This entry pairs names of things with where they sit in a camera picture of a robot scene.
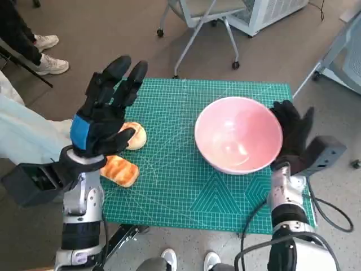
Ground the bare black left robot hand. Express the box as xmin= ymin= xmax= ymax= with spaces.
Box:
xmin=69 ymin=55 xmax=149 ymax=159

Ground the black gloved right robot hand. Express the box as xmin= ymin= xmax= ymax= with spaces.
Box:
xmin=269 ymin=99 xmax=315 ymax=158

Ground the round pale toy bun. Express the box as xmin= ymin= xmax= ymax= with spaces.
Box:
xmin=118 ymin=121 xmax=147 ymax=151

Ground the long orange toy bread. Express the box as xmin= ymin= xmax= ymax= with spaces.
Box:
xmin=100 ymin=156 xmax=140 ymax=187

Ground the pink bowl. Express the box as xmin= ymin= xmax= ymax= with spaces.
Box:
xmin=194 ymin=97 xmax=284 ymax=175

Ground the person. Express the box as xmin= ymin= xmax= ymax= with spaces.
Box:
xmin=0 ymin=0 xmax=70 ymax=76
xmin=138 ymin=247 xmax=235 ymax=271
xmin=0 ymin=70 xmax=76 ymax=159

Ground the green cutting mat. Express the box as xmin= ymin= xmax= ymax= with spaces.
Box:
xmin=100 ymin=78 xmax=316 ymax=234

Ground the white mesh chair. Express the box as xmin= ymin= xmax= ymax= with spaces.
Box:
xmin=293 ymin=11 xmax=361 ymax=98

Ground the black stand leg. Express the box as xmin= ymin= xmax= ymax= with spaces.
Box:
xmin=0 ymin=38 xmax=54 ymax=89

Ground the black table leg brace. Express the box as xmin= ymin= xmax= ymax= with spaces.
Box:
xmin=104 ymin=224 xmax=150 ymax=260

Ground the white perforated cabinet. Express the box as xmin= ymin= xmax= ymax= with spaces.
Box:
xmin=227 ymin=0 xmax=310 ymax=37

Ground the grey office chair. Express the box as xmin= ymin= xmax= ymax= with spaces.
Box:
xmin=156 ymin=0 xmax=249 ymax=78

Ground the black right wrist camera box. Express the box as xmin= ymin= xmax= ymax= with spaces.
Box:
xmin=296 ymin=135 xmax=347 ymax=177

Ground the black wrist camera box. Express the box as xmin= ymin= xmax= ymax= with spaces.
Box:
xmin=296 ymin=135 xmax=347 ymax=177
xmin=0 ymin=162 xmax=71 ymax=208

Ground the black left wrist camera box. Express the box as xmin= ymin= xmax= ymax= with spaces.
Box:
xmin=0 ymin=162 xmax=71 ymax=208

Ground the thin black floor cable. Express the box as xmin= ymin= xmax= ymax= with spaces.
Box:
xmin=309 ymin=0 xmax=325 ymax=21

